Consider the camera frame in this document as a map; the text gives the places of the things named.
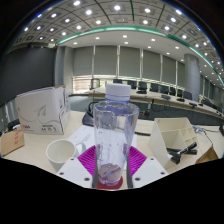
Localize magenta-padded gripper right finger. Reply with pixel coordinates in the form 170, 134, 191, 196
124, 146, 169, 190

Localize white paper sheet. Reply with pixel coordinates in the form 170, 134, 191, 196
66, 124, 138, 158

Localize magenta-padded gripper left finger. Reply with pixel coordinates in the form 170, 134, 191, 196
56, 144, 99, 190

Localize clear plastic water bottle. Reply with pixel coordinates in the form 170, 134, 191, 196
92, 83, 140, 187

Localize black power adapter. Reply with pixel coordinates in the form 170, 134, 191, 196
6, 118, 21, 133

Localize white cup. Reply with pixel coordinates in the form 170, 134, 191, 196
45, 138, 87, 173

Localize flat round red coaster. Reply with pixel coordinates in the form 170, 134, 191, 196
96, 175, 124, 191

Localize black office chairs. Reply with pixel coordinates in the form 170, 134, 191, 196
113, 78, 214, 104

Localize black marker pen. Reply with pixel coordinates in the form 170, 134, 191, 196
166, 142, 198, 164

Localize open cardboard box red-edged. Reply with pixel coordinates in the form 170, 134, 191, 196
196, 145, 220, 164

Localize ceiling lights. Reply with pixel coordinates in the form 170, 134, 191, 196
23, 0, 222, 71

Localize white desk organizer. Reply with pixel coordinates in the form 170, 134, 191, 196
148, 116, 198, 168

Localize white cardboard paper box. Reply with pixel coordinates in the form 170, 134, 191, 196
14, 85, 71, 136

